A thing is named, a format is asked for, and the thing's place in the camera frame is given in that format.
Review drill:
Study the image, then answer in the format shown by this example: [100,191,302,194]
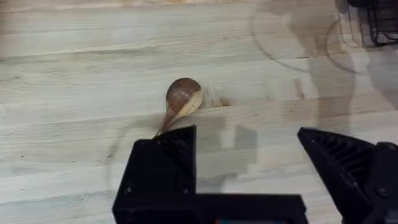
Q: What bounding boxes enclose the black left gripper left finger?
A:
[112,124,197,224]

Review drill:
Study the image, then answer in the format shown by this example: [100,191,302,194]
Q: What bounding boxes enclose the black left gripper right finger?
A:
[297,126,398,224]

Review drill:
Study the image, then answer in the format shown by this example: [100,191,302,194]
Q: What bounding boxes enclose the brown wooden spoon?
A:
[152,77,204,139]

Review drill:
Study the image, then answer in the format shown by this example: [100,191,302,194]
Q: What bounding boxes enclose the black wire dish rack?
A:
[345,0,398,47]

